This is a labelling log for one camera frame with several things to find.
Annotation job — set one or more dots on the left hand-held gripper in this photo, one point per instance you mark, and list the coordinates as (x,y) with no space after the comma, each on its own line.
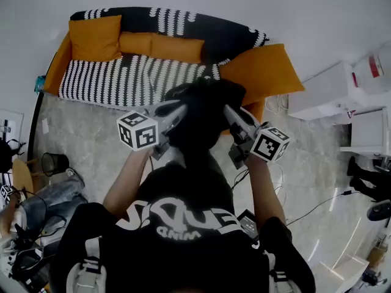
(137,131)

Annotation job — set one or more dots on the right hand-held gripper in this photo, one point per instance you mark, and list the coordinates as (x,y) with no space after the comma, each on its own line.
(268,145)

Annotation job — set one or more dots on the black garment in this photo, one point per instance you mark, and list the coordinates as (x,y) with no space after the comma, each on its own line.
(201,117)

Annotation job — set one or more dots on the orange sofa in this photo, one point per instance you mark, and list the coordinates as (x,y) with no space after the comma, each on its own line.
(56,72)

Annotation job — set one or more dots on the person's right forearm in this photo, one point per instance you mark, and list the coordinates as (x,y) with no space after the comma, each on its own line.
(265,191)

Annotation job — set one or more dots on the person's left forearm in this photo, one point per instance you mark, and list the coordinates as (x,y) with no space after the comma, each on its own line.
(126,182)

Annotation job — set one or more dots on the large orange cushion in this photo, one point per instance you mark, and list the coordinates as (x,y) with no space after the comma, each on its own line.
(262,69)

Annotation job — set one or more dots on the small square orange cushion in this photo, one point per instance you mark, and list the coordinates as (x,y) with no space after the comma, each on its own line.
(94,38)

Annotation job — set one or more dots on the white sink cabinet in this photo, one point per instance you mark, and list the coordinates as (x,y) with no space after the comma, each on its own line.
(363,133)

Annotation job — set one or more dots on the black mesh waste bin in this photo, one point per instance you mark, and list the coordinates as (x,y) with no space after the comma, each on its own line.
(55,163)

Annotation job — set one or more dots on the teal object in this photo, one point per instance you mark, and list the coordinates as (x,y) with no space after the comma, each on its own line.
(39,84)

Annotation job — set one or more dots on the person's black printed shirt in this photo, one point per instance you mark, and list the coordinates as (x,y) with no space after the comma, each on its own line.
(183,249)

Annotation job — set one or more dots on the clear water bottle red label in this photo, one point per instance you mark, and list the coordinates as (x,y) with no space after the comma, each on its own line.
(372,69)

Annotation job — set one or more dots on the wooden stool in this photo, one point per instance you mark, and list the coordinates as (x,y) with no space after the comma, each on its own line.
(23,177)

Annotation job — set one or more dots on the black chair base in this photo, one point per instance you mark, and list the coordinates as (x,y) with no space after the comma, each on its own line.
(380,211)

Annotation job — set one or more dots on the small black hanging bag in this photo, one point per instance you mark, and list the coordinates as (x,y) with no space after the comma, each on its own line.
(7,156)

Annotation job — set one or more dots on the white low table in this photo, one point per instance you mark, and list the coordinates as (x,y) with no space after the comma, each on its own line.
(342,273)

